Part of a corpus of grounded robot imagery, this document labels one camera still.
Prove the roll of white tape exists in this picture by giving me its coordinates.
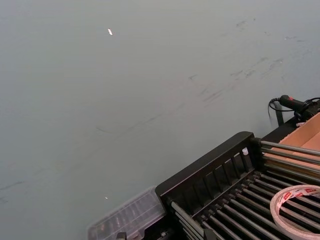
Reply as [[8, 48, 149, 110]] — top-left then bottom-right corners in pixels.
[[269, 185, 320, 235]]

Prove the black rack with steel bars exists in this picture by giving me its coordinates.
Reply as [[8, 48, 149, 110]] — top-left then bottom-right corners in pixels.
[[154, 131, 320, 240]]

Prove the clear plastic case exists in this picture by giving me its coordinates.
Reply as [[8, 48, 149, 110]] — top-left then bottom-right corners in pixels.
[[87, 186, 166, 240]]

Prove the shallow brown cardboard tray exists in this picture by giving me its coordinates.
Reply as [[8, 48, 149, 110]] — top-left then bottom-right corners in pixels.
[[271, 115, 320, 171]]

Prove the black corded tool red switch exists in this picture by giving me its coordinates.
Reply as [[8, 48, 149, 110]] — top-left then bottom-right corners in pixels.
[[268, 94, 320, 125]]

